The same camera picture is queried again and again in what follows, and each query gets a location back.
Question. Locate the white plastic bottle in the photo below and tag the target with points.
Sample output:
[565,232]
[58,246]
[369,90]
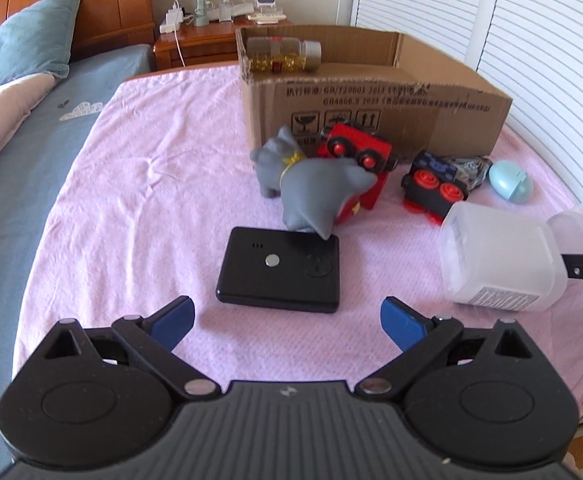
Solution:
[496,250]

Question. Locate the brown cardboard box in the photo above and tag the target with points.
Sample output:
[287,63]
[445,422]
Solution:
[421,110]

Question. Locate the pink blanket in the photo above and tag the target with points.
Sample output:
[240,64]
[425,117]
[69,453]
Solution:
[146,210]

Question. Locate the wooden nightstand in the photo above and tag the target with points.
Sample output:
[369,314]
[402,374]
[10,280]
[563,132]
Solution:
[206,45]

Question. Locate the black electronic device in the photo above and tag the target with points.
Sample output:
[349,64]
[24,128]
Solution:
[271,285]

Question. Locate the light blue egg-shaped case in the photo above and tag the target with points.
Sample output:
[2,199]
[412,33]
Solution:
[511,182]

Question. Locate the red toy train car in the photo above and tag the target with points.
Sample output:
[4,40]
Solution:
[356,135]

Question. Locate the blue floral bedsheet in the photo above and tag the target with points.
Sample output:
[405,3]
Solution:
[46,135]

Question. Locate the grey cat toy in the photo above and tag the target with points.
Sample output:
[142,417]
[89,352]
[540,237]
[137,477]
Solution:
[316,185]

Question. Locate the dark correction tape dispenser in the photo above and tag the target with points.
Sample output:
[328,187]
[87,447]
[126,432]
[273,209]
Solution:
[471,170]

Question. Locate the clear spray bottle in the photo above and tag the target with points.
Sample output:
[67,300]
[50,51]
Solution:
[226,7]

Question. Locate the clear jar with yellow capsules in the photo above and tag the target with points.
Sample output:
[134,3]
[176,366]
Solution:
[281,55]

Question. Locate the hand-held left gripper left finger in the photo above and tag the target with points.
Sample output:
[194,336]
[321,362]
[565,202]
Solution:
[174,317]

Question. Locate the wooden headboard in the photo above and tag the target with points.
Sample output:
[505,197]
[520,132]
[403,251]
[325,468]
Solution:
[116,0]

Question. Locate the white power strip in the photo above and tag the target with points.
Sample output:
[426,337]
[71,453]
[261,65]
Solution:
[170,24]

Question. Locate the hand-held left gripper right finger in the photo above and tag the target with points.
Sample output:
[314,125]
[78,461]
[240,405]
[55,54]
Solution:
[399,322]

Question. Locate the black toy train car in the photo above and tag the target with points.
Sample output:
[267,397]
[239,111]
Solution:
[434,165]

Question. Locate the blue pillow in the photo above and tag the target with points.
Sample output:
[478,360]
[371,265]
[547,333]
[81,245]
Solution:
[21,45]

